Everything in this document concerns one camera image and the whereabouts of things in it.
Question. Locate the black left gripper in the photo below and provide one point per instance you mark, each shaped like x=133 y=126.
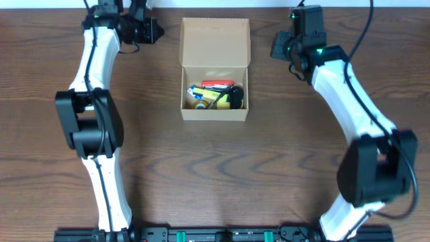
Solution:
x=148 y=30

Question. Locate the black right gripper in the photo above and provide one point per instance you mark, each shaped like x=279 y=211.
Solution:
x=278 y=46

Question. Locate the black correction tape dispenser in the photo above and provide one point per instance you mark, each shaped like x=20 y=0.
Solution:
x=236 y=95

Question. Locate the black ballpoint pen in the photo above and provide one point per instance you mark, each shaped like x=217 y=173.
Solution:
x=222 y=94

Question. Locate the brown cardboard box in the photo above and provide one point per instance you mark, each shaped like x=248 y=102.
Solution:
x=214 y=49

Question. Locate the red black stapler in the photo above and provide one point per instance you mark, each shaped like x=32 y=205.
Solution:
x=217 y=85

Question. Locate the yellow highlighter marker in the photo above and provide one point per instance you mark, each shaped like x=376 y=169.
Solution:
x=211 y=94

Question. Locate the yellow sticky notepad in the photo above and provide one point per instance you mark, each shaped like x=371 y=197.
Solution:
x=229 y=106

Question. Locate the blue white staples box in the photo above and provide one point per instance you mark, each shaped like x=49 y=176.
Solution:
x=197 y=96

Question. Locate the yellow adhesive tape roll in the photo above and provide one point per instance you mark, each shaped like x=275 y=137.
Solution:
x=200 y=105

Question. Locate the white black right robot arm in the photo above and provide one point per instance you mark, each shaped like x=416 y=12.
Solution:
x=376 y=175

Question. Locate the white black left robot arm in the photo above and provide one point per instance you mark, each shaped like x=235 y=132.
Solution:
x=90 y=120

